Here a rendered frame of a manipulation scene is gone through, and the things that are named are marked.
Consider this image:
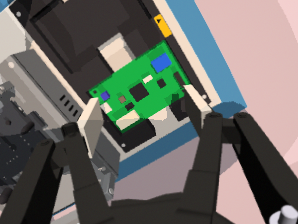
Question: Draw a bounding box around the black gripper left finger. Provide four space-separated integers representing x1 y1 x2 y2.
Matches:
0 98 117 224

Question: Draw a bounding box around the green circuit board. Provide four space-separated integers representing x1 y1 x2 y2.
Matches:
89 40 191 134

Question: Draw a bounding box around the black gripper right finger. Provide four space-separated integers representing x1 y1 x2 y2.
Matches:
172 85 298 224

